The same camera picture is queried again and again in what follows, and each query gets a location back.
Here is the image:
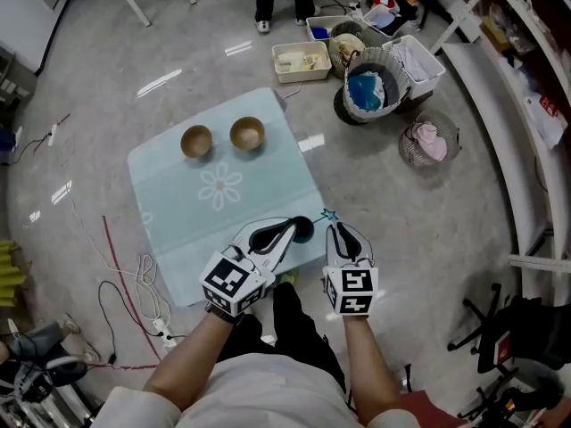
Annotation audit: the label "person's right forearm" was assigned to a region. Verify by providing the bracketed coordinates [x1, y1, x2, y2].
[341, 316, 403, 428]

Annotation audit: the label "person's white shirt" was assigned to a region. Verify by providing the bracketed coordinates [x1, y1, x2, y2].
[90, 351, 421, 428]

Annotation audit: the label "white bin with cream items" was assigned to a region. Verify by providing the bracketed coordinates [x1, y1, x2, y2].
[271, 40, 333, 85]

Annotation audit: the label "grey cabinet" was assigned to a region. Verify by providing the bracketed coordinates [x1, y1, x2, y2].
[0, 44, 37, 116]

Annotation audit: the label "white bag with red print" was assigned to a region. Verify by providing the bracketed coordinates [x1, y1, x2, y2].
[523, 93, 570, 149]

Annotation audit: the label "person's black trousers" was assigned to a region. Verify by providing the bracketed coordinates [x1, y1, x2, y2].
[217, 281, 348, 392]

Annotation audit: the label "yellow green folded object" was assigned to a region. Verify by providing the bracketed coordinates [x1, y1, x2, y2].
[0, 238, 29, 308]

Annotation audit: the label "black wrist strap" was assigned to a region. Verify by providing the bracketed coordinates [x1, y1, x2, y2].
[204, 302, 244, 326]

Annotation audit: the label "white bin with white cloth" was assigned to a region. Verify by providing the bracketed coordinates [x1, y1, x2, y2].
[381, 34, 447, 103]

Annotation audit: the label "teal star-shaped wand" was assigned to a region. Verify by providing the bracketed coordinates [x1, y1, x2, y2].
[310, 207, 339, 229]

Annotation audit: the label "dark teal cup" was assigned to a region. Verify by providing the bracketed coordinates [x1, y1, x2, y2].
[289, 215, 316, 246]

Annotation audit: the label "grey white pleated basket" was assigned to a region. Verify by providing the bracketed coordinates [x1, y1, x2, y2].
[342, 46, 411, 126]

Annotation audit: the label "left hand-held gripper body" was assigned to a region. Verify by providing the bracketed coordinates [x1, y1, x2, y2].
[199, 238, 277, 318]

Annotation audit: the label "white bin with blue item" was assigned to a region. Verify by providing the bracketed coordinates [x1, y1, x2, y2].
[305, 14, 356, 45]

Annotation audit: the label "dark grey equipment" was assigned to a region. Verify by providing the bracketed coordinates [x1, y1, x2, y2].
[0, 320, 91, 401]

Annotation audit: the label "white cable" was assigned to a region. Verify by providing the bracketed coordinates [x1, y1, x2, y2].
[132, 253, 173, 325]

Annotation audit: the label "red cable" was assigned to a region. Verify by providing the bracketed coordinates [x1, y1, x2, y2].
[101, 214, 162, 371]

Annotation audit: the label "pink red cloth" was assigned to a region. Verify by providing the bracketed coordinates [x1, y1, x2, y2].
[398, 389, 470, 428]

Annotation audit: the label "brown wooden bowl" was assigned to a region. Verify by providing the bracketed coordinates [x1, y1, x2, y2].
[179, 124, 214, 161]
[228, 115, 266, 152]

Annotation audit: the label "person's left forearm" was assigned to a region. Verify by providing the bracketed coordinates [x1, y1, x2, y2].
[142, 313, 234, 415]

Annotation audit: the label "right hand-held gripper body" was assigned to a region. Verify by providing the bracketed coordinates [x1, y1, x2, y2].
[321, 258, 380, 318]

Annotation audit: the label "white shelf unit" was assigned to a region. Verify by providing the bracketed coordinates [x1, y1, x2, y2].
[429, 0, 571, 294]

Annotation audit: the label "olive woven round basket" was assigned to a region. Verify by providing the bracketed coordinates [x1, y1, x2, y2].
[328, 20, 365, 80]

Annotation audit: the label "light blue flower tablecloth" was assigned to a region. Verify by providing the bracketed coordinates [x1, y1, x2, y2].
[126, 86, 329, 309]

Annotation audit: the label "black cable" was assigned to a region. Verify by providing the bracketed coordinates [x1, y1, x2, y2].
[96, 279, 120, 366]

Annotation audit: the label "black office chair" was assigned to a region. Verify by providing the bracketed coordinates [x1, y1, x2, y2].
[446, 282, 571, 375]

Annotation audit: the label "white bin with dark clothes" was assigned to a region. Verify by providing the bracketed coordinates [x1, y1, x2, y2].
[361, 4, 418, 36]

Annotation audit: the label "wire mesh basket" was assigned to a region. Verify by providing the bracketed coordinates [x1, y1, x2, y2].
[397, 109, 462, 169]

